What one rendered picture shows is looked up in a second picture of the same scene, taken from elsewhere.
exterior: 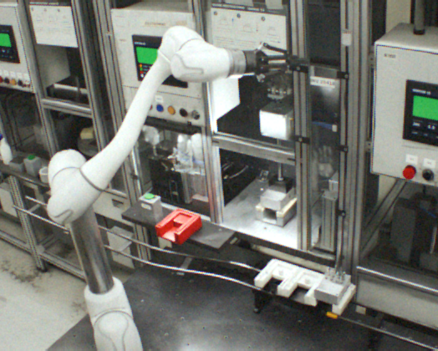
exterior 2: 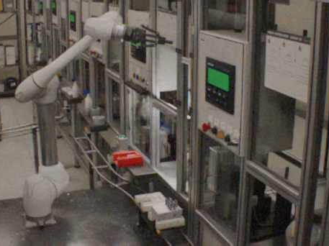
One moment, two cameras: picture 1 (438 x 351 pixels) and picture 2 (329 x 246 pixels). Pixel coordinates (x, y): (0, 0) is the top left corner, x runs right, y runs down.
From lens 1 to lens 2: 1.72 m
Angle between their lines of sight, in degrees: 33
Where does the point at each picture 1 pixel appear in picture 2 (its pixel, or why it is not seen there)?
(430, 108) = (213, 76)
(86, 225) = (43, 115)
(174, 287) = (111, 200)
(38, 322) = not seen: hidden behind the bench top
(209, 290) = (128, 208)
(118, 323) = (37, 178)
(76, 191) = (26, 83)
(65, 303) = not seen: hidden behind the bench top
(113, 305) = (48, 175)
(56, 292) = not seen: hidden behind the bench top
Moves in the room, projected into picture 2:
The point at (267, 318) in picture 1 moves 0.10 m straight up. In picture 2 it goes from (139, 231) to (138, 215)
